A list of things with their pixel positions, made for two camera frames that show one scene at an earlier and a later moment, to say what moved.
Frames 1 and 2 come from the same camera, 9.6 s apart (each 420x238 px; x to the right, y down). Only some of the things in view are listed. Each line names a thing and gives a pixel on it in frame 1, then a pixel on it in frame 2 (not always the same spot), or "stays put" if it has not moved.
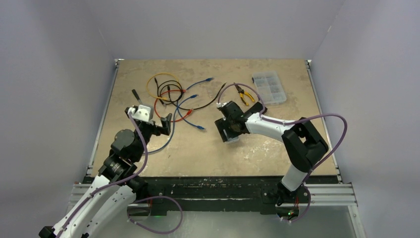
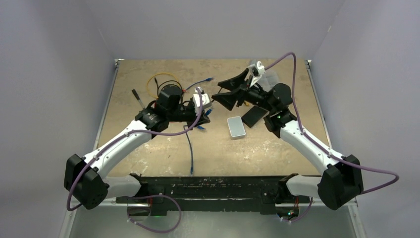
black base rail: x=166 y=195 stays put
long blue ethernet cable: x=175 y=115 -> x=185 y=129
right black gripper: x=222 y=123 -> x=228 y=99
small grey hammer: x=137 y=96 stays put
